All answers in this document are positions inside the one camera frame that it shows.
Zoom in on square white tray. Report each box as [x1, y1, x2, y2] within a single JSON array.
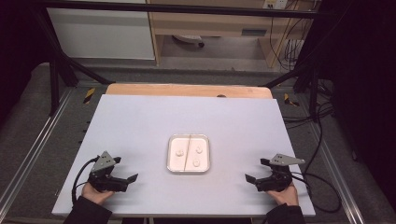
[[166, 133, 211, 174]]

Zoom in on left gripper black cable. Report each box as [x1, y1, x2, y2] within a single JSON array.
[[71, 156, 101, 205]]

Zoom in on person's right hand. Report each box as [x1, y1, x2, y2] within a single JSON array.
[[266, 181, 300, 207]]

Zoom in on hanging black cables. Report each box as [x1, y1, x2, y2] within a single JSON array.
[[268, 7, 314, 72]]

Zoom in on aluminium floor rail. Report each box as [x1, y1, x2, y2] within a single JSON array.
[[0, 88, 76, 206], [306, 122, 367, 224]]

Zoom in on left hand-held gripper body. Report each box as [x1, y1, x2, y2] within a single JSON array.
[[88, 150, 129, 192]]

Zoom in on wooden table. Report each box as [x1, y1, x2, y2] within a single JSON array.
[[105, 82, 274, 100]]

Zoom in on white wall socket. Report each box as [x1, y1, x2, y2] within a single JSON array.
[[262, 0, 289, 10]]

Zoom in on thin wooden stick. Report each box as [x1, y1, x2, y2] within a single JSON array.
[[183, 133, 192, 172]]

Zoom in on light wooden desk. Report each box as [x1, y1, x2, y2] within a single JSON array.
[[146, 0, 316, 68]]

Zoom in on black metal frame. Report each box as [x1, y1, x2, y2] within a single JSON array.
[[30, 0, 336, 122]]

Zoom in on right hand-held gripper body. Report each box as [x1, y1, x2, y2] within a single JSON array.
[[255, 153, 306, 192]]

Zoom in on chair base with wheel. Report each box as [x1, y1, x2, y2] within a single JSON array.
[[172, 34, 205, 49]]

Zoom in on black floor cables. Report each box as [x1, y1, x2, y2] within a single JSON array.
[[281, 78, 337, 175]]

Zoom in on yellow black tape strip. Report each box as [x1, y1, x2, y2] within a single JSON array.
[[82, 87, 96, 105], [283, 92, 301, 107]]

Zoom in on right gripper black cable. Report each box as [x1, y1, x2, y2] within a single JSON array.
[[290, 170, 343, 215]]

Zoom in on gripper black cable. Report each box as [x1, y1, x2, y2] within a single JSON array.
[[290, 170, 343, 215], [71, 156, 101, 205]]

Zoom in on white cabinet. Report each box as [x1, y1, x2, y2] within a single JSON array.
[[46, 0, 156, 61]]

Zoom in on person's left hand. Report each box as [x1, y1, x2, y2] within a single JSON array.
[[81, 182, 116, 206]]

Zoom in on white table board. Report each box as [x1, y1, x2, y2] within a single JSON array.
[[51, 93, 317, 218]]

